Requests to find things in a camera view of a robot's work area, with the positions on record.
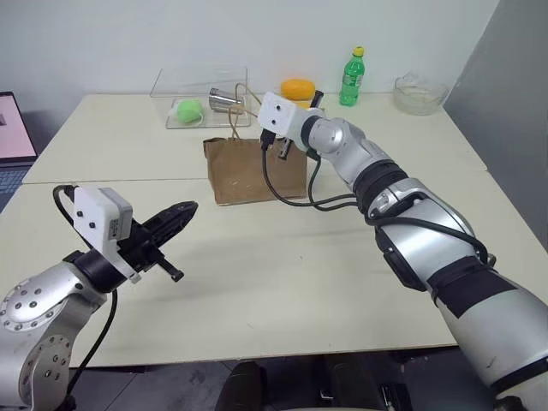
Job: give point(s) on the laptop with pink screen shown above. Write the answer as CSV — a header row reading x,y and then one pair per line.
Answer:
x,y
13,128

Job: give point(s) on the green plastic soda bottle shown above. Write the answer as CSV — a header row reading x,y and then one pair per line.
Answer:
x,y
353,81

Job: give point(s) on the green plush ball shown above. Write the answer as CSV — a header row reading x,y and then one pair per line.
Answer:
x,y
188,111

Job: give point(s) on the clear acrylic box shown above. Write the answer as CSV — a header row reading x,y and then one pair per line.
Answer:
x,y
231,77

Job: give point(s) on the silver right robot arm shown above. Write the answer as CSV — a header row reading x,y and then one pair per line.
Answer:
x,y
428,222

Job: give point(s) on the brown paper bag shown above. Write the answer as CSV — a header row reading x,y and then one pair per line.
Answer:
x,y
257,175

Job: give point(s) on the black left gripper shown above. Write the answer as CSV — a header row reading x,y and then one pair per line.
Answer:
x,y
139,250

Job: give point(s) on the dark rounded shape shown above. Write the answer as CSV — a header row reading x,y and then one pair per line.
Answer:
x,y
246,387

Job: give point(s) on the clear glass bowl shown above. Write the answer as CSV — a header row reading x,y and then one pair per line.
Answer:
x,y
421,96

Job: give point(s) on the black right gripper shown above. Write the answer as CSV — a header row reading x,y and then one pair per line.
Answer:
x,y
295,143

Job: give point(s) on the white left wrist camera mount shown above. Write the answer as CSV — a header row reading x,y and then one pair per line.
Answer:
x,y
92,210

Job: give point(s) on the orange yellow toy fruit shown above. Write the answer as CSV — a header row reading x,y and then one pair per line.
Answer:
x,y
297,87

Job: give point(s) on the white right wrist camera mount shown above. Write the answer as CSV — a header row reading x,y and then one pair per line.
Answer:
x,y
278,113

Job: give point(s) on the stainless steel cup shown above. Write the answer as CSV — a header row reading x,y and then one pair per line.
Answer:
x,y
222,102

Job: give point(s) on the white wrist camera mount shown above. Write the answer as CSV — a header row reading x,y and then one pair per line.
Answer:
x,y
278,113
92,210

